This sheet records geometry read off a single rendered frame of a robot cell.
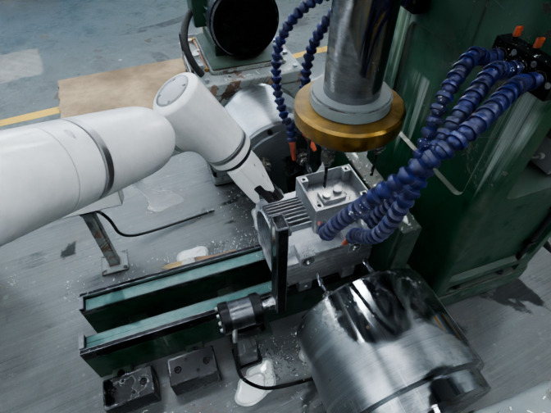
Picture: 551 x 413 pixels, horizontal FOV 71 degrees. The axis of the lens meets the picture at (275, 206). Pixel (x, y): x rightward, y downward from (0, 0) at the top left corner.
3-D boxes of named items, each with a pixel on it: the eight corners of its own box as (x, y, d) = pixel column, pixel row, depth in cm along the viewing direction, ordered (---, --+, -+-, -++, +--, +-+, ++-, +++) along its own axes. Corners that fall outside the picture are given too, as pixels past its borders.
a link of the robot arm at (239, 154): (198, 141, 71) (207, 150, 73) (208, 171, 65) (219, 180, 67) (234, 114, 69) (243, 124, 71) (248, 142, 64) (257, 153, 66)
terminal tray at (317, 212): (343, 187, 86) (348, 162, 81) (366, 220, 79) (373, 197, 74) (293, 200, 83) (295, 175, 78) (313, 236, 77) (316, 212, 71)
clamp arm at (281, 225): (284, 297, 76) (286, 211, 57) (289, 310, 74) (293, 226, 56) (266, 302, 75) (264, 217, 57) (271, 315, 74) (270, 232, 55)
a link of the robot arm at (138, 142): (25, 224, 45) (171, 160, 72) (121, 194, 38) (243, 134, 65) (-16, 152, 43) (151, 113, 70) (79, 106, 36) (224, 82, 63)
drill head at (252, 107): (282, 123, 129) (283, 51, 111) (327, 197, 106) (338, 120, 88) (209, 138, 124) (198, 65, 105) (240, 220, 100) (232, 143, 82)
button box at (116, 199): (125, 196, 94) (118, 175, 92) (123, 205, 87) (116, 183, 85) (49, 214, 90) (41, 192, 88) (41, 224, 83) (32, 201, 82)
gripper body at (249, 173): (206, 144, 72) (239, 175, 81) (219, 179, 66) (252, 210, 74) (238, 121, 71) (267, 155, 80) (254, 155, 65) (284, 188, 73)
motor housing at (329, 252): (328, 218, 100) (337, 163, 86) (364, 277, 88) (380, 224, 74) (255, 238, 95) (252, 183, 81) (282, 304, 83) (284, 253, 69)
